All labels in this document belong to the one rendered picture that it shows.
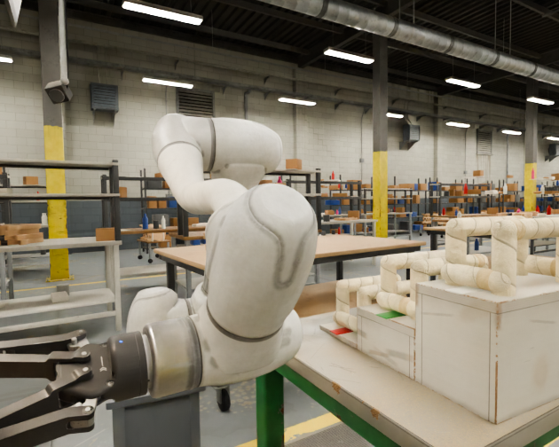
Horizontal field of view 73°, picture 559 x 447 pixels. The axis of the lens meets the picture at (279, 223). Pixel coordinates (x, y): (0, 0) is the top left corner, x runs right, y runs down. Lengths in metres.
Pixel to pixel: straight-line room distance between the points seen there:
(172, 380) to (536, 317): 0.51
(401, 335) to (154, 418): 0.80
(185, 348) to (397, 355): 0.42
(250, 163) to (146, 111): 11.09
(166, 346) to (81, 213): 11.04
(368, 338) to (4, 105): 11.39
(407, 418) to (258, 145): 0.65
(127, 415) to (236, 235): 0.96
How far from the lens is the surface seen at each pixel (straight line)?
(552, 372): 0.75
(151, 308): 1.22
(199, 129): 0.91
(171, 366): 0.48
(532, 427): 0.70
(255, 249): 0.36
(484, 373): 0.64
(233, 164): 0.94
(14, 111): 11.77
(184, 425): 1.31
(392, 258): 0.80
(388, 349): 0.77
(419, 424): 0.63
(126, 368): 0.48
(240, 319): 0.42
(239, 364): 0.49
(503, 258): 0.63
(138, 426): 1.29
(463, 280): 0.66
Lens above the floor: 1.24
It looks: 3 degrees down
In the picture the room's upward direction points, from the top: 1 degrees counter-clockwise
